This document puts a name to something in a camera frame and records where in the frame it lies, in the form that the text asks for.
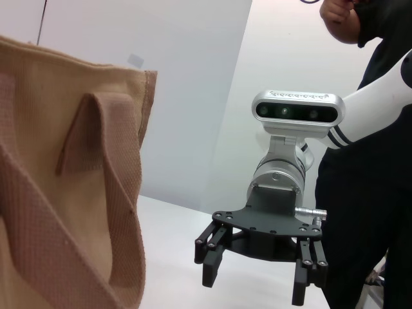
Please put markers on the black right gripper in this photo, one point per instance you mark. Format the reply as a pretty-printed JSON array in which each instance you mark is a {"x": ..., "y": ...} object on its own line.
[{"x": 270, "y": 225}]

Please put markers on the khaki canvas food bag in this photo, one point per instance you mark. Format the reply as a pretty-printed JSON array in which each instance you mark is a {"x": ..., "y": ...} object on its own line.
[{"x": 64, "y": 161}]

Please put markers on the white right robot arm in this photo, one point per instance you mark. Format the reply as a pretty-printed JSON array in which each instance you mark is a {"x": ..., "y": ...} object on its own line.
[{"x": 370, "y": 106}]

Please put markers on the person in black clothes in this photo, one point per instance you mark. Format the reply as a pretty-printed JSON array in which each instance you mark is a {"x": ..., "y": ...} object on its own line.
[{"x": 354, "y": 209}]

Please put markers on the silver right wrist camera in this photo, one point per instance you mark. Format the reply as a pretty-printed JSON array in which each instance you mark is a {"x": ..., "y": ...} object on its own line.
[{"x": 296, "y": 131}]

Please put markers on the grey wall sticker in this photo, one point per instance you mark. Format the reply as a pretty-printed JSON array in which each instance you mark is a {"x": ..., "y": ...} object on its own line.
[{"x": 136, "y": 61}]

